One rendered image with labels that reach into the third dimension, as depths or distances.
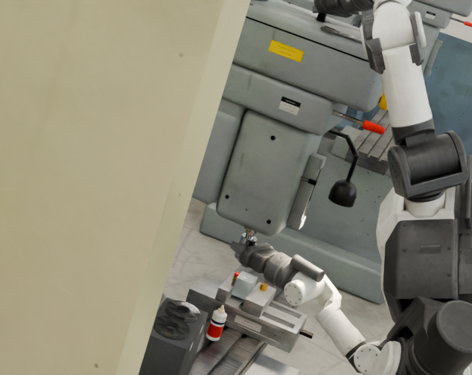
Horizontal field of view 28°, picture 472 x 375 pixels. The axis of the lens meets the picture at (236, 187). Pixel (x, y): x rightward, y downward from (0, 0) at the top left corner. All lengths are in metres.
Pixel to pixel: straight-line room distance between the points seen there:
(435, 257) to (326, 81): 0.56
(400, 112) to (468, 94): 7.00
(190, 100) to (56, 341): 0.23
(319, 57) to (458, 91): 6.71
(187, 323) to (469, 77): 6.83
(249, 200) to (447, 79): 6.61
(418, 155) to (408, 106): 0.11
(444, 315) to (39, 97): 1.27
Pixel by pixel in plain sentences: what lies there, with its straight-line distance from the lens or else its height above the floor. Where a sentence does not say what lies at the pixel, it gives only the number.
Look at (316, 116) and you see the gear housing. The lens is 2.36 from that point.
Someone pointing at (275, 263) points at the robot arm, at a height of 1.25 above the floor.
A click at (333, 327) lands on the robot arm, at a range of 2.47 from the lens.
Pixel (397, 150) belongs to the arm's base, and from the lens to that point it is 2.03.
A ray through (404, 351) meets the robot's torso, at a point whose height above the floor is 1.41.
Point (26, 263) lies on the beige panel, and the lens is 0.75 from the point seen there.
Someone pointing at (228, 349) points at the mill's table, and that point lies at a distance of 2.72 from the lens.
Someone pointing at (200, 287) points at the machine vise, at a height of 1.00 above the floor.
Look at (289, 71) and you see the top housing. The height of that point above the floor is 1.76.
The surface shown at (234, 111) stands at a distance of 2.44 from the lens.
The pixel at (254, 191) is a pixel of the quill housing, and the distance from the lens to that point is 2.48.
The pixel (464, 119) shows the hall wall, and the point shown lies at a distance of 9.04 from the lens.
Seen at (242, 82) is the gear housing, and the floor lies 1.69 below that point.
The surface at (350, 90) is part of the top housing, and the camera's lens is 2.32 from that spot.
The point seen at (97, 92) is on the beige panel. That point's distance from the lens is 0.68.
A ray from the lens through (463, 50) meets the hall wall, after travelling 8.96.
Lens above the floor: 2.24
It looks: 19 degrees down
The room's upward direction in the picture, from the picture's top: 18 degrees clockwise
